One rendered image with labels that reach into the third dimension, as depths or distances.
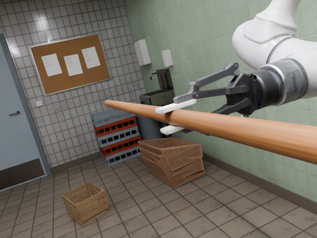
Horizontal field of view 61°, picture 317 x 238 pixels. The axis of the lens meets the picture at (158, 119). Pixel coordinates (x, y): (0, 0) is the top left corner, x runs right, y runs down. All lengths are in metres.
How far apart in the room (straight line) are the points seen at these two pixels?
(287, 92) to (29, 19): 4.21
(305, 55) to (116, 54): 4.06
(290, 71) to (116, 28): 4.16
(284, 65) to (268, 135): 0.33
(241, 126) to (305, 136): 0.08
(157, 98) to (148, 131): 0.81
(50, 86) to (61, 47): 0.61
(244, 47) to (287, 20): 0.11
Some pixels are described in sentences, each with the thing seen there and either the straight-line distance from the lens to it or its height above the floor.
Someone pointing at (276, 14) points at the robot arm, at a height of 1.31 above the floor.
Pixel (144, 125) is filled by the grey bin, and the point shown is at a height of 0.40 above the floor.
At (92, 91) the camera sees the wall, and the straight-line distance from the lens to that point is 4.45.
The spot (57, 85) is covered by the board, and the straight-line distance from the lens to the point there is 4.40.
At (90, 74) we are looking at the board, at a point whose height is 1.33.
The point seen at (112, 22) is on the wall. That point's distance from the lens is 4.62.
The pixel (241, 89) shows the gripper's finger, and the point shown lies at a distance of 0.53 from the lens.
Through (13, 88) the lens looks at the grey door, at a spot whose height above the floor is 1.40.
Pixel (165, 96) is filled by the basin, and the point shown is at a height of 0.82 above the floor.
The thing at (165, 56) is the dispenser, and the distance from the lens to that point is 3.33.
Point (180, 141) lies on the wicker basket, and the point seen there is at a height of 0.31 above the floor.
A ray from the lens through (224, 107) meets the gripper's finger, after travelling 0.53.
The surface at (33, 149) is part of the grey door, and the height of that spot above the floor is 0.46.
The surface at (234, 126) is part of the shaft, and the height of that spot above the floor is 1.18.
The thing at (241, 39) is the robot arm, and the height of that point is 1.27.
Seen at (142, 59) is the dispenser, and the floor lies 1.36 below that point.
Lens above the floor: 1.27
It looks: 12 degrees down
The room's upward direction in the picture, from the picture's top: 14 degrees counter-clockwise
